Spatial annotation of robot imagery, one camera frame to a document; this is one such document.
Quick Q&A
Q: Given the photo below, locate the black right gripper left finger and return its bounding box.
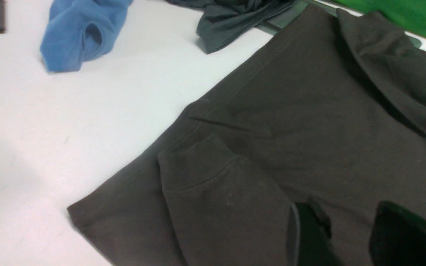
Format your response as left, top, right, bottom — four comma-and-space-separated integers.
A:
287, 201, 341, 266

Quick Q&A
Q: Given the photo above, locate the green backdrop cloth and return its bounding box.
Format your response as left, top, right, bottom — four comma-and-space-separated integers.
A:
337, 0, 426, 38

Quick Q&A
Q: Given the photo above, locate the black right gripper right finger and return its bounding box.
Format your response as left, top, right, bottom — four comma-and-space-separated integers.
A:
369, 201, 426, 266

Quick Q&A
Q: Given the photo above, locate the dark teal crumpled garment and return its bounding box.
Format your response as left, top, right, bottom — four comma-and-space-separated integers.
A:
167, 0, 295, 54

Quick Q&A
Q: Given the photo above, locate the blue crumpled garment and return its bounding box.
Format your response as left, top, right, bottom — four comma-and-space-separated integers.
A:
40, 0, 132, 73

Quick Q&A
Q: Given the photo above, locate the dark gray long-sleeve top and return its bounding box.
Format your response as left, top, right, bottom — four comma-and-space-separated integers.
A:
68, 5, 426, 266

